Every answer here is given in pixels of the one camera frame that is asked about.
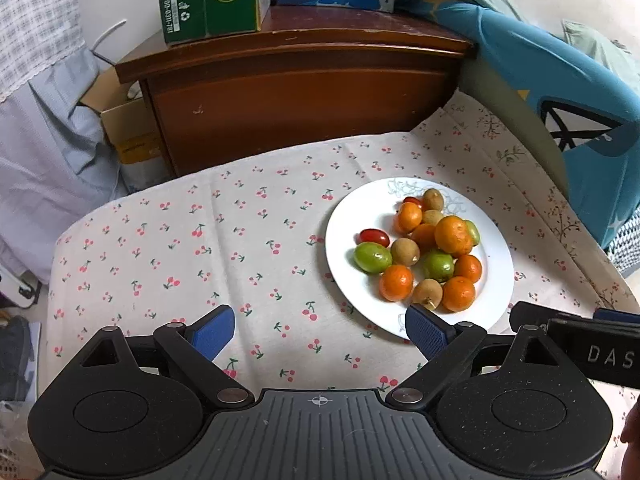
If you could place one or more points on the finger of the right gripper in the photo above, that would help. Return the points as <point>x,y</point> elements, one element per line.
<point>525,313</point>
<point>616,316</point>

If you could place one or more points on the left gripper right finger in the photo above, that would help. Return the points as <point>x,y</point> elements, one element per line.
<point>449,350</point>

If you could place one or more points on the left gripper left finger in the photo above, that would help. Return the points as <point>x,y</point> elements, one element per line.
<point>188,353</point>

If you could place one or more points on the mandarin orange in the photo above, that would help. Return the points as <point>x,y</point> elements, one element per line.
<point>424,237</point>
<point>468,266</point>
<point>452,236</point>
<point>396,283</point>
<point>408,217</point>
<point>458,294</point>

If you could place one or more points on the green jujube fruit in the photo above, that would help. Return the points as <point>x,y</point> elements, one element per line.
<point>372,257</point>
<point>474,233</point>
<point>437,265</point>

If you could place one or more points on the red cherry tomato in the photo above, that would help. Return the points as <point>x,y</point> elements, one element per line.
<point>413,200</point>
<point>375,236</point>

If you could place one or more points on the person's hand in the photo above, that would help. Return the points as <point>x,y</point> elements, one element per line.
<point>630,469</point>

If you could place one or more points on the houndstooth fabric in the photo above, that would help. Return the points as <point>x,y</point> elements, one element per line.
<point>624,250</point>

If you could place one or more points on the cherry print tablecloth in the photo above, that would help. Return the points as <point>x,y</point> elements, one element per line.
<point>252,235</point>

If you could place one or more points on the white oval plate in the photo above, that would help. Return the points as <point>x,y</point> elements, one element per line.
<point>374,206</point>

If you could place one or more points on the blue patterned cushion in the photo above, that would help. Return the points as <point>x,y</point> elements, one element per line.
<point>591,115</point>

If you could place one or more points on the grey striped cloth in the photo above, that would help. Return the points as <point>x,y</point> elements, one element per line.
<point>56,166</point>

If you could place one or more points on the cardboard box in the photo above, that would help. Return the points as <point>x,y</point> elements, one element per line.
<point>126,121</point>

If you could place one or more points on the brown wooden cabinet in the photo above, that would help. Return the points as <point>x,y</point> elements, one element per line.
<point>309,75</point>

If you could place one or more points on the checkered white fabric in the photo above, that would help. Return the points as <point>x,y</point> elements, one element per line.
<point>35,34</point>

